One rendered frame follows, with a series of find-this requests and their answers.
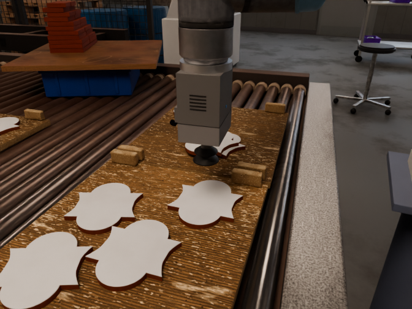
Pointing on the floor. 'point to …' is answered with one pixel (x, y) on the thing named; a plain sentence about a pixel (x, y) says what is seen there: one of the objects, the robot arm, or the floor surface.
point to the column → (398, 241)
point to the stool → (370, 77)
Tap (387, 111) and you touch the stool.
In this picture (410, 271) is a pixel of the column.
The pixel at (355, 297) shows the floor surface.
